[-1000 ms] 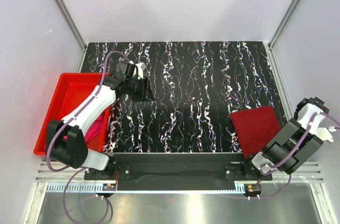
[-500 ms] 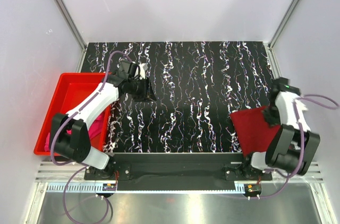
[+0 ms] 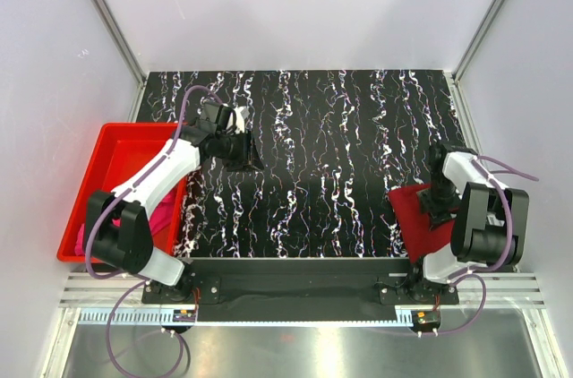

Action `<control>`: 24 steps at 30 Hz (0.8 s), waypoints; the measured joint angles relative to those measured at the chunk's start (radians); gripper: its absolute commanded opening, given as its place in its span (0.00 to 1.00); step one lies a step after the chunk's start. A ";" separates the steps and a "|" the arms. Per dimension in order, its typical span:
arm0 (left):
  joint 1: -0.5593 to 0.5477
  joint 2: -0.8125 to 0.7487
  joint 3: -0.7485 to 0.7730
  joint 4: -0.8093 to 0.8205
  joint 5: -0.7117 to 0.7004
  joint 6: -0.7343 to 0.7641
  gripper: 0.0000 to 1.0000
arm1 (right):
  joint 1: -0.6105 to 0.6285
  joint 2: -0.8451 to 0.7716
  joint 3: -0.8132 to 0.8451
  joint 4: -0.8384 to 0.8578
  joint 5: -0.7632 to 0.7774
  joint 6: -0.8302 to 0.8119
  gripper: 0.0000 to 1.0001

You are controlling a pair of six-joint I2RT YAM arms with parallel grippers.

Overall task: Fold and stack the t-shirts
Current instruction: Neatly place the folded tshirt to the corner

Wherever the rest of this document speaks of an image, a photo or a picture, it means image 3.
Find pink t shirt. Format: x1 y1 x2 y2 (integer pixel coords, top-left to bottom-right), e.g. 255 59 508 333
73 188 176 256

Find aluminium rail front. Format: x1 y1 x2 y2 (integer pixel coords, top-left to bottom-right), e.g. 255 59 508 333
59 272 545 328

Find left aluminium frame post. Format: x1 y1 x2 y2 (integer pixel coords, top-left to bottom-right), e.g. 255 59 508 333
90 0 147 86

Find dark red t shirt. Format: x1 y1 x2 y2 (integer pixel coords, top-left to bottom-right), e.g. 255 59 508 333
389 184 453 263

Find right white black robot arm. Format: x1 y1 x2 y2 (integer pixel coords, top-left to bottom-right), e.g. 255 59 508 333
406 142 539 304

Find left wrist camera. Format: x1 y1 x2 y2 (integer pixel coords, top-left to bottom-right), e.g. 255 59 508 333
196 102 250 134

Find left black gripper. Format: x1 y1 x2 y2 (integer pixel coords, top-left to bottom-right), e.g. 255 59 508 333
216 128 264 173

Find red plastic bin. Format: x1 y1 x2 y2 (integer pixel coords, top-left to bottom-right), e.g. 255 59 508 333
56 123 175 263

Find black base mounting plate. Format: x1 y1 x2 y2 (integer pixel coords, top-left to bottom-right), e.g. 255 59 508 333
148 258 450 304

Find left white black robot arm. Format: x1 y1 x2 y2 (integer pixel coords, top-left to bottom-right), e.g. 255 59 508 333
83 125 263 303

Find aluminium frame post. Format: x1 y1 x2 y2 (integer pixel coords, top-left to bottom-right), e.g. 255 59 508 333
90 0 147 86
451 0 508 84

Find right aluminium frame post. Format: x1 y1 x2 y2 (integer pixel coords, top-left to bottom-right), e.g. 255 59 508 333
451 0 508 84

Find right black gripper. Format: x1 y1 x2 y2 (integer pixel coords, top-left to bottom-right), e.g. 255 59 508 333
416 173 462 233

